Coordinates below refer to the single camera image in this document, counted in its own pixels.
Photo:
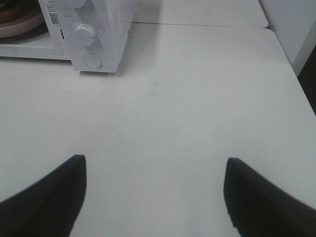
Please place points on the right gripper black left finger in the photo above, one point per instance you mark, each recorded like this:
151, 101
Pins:
50, 206

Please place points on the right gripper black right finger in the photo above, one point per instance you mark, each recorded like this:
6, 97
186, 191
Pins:
258, 208

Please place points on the round white door button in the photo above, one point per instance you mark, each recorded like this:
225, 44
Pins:
92, 60

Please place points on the pink round plate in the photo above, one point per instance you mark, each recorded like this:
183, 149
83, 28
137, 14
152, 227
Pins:
24, 23

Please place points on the lower white timer knob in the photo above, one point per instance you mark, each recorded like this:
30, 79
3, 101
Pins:
85, 35

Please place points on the glass microwave turntable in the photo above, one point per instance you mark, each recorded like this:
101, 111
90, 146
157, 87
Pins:
41, 29

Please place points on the white microwave oven body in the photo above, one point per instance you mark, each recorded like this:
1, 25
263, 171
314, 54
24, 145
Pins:
111, 19

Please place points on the white warning label sticker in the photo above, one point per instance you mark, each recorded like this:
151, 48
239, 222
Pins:
50, 7

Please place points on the upper white power knob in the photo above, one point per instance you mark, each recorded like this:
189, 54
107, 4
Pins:
77, 3

